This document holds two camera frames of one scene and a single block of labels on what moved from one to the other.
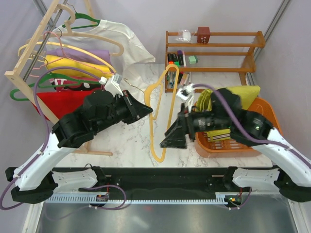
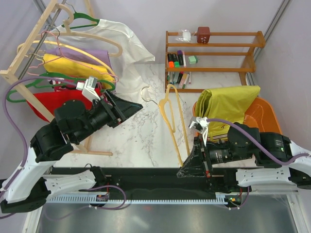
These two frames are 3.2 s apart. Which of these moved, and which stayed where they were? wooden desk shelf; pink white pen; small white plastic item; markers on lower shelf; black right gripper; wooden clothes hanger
Moved: wooden clothes hanger; black right gripper
Stayed: wooden desk shelf; small white plastic item; pink white pen; markers on lower shelf
